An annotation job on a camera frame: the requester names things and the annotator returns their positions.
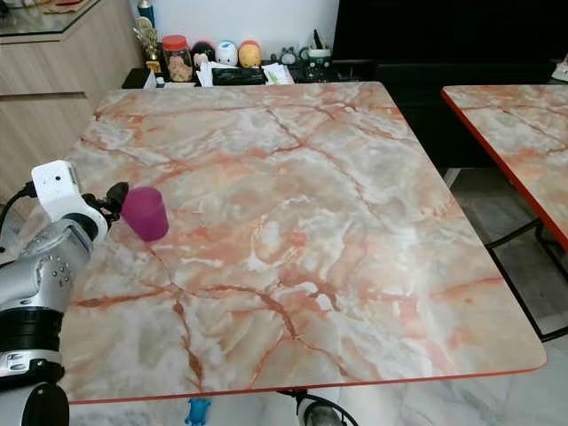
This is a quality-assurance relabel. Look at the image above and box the purple plastic cup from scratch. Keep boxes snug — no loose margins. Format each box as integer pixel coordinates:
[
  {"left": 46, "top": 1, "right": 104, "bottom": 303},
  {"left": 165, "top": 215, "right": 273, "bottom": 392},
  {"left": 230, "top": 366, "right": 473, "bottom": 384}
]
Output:
[{"left": 122, "top": 186, "right": 170, "bottom": 243}]

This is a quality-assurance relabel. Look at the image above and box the light wooden cabinet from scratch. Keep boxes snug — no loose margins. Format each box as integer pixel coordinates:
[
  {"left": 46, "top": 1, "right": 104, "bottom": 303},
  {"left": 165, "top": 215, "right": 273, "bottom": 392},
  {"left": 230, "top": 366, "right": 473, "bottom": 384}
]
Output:
[{"left": 0, "top": 0, "right": 145, "bottom": 207}]

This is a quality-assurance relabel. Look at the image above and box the red lid snack jar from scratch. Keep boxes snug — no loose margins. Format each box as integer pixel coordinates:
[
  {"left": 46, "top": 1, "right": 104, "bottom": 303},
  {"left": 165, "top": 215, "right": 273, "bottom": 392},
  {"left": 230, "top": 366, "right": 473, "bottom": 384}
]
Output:
[{"left": 162, "top": 35, "right": 195, "bottom": 83}]

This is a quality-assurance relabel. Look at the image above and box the gold trophy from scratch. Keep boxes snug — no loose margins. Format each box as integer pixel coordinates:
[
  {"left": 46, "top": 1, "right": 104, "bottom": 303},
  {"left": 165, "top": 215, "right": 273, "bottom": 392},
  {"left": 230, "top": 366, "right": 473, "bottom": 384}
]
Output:
[{"left": 132, "top": 17, "right": 163, "bottom": 74}]

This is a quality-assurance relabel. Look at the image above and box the black round figurine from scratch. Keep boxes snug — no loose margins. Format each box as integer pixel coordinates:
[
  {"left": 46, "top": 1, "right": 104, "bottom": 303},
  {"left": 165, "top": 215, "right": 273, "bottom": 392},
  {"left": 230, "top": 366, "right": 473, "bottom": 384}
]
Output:
[{"left": 192, "top": 40, "right": 217, "bottom": 69}]

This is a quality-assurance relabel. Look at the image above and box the flat black box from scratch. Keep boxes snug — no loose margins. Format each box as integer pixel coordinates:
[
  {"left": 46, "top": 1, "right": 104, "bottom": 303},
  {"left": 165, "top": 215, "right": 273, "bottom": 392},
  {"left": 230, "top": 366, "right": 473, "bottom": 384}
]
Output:
[{"left": 213, "top": 67, "right": 267, "bottom": 87}]

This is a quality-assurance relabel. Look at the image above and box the white egg figurine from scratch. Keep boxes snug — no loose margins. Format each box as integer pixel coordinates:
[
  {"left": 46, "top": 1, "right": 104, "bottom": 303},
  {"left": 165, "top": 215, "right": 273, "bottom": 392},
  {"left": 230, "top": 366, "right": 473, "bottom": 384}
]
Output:
[{"left": 215, "top": 40, "right": 240, "bottom": 67}]

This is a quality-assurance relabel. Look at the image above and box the orange yellow egg figurine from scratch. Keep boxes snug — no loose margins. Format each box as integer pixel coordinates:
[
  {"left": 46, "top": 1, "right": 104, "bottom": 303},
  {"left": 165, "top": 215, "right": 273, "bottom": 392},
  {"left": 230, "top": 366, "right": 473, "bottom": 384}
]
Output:
[{"left": 238, "top": 40, "right": 264, "bottom": 69}]

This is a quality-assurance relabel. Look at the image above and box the white green paper packet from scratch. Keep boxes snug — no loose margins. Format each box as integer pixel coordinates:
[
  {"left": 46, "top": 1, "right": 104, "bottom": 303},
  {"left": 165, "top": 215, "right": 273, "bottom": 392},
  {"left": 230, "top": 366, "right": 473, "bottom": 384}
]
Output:
[{"left": 262, "top": 62, "right": 296, "bottom": 86}]

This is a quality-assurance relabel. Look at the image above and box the large marble pattern table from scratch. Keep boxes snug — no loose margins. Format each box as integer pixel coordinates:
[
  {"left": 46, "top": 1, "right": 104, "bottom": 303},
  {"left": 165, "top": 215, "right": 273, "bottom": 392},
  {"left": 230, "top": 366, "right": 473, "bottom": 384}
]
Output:
[{"left": 51, "top": 82, "right": 548, "bottom": 406}]

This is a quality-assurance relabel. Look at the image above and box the small blue toy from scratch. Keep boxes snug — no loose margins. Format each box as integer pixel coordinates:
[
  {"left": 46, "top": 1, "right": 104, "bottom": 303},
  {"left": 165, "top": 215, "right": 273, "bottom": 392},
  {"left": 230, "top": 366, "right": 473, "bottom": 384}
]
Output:
[{"left": 185, "top": 398, "right": 213, "bottom": 426}]

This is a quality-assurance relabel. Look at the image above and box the white green pen holder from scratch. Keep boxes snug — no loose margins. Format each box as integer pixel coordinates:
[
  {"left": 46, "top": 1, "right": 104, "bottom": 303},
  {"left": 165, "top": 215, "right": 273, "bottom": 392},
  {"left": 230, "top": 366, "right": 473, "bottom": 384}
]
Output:
[{"left": 305, "top": 29, "right": 335, "bottom": 68}]

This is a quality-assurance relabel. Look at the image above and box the black television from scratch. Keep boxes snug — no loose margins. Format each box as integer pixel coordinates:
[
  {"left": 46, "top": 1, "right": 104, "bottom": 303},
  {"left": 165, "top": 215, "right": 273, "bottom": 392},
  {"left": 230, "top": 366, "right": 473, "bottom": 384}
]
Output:
[{"left": 332, "top": 0, "right": 568, "bottom": 65}]

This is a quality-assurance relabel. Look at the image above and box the marble table with black legs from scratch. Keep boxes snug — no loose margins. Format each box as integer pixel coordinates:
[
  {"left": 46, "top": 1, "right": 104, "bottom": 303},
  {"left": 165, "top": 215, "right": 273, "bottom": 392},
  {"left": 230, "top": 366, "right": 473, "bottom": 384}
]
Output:
[{"left": 441, "top": 84, "right": 568, "bottom": 343}]

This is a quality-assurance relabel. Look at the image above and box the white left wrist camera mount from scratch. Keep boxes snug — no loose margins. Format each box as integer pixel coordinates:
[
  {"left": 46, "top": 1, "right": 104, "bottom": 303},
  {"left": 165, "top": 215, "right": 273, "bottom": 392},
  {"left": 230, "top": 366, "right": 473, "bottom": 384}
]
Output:
[{"left": 32, "top": 160, "right": 108, "bottom": 225}]

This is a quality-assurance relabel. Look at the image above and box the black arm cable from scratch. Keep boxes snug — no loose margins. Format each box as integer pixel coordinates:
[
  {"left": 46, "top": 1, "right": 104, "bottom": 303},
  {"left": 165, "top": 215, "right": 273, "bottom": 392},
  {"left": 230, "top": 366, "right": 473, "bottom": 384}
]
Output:
[{"left": 0, "top": 182, "right": 42, "bottom": 233}]

